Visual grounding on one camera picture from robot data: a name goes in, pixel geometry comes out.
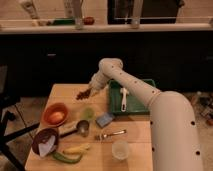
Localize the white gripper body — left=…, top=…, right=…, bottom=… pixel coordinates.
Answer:
left=89, top=71, right=109, bottom=94

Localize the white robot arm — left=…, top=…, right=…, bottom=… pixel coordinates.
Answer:
left=89, top=58, right=204, bottom=171

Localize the light green cup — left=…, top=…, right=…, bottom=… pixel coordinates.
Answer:
left=82, top=107, right=95, bottom=121

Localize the metal measuring cup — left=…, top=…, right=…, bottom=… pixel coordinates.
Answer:
left=59, top=120, right=89, bottom=137

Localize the clear plastic cup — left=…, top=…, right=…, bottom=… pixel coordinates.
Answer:
left=112, top=140, right=130, bottom=161

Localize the white brush in tray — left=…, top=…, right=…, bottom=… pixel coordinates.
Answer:
left=120, top=87, right=129, bottom=112

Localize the blue sponge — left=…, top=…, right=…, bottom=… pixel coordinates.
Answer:
left=96, top=113, right=115, bottom=128

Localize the green tray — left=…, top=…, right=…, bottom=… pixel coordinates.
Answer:
left=108, top=80, right=149, bottom=116

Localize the orange bowl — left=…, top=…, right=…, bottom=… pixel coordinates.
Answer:
left=41, top=103, right=68, bottom=127

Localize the orange fruit in bowl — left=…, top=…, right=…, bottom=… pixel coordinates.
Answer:
left=50, top=112, right=64, bottom=123

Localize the red object on shelf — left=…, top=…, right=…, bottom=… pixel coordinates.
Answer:
left=83, top=17, right=95, bottom=25

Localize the yellow banana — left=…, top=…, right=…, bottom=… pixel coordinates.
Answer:
left=63, top=144, right=90, bottom=154

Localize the green object on shelf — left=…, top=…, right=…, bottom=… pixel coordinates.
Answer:
left=52, top=18, right=75, bottom=26

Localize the dark brown bowl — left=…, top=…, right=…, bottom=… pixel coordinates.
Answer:
left=32, top=128, right=59, bottom=157

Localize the green pepper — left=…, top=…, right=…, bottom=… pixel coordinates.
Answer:
left=52, top=152, right=82, bottom=164

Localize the white paper piece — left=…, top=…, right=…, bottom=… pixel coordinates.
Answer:
left=38, top=136, right=56, bottom=157

